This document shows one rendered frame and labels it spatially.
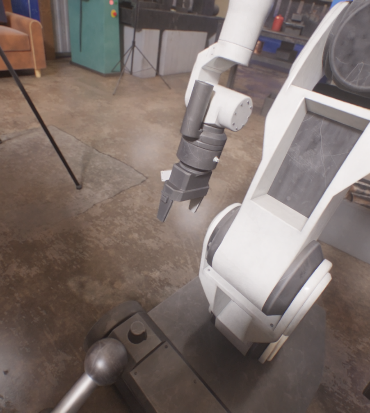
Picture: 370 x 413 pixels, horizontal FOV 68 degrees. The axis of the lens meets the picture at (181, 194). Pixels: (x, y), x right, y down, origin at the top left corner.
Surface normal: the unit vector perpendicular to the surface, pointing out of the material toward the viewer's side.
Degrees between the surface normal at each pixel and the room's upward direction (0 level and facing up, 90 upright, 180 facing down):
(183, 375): 0
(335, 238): 90
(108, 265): 0
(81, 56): 90
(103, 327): 30
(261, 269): 66
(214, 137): 40
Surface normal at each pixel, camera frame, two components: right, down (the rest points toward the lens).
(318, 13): -0.58, 0.40
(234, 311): -0.22, -0.54
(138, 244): 0.15, -0.80
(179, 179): -0.67, 0.14
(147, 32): 0.80, 0.44
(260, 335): -0.73, 0.47
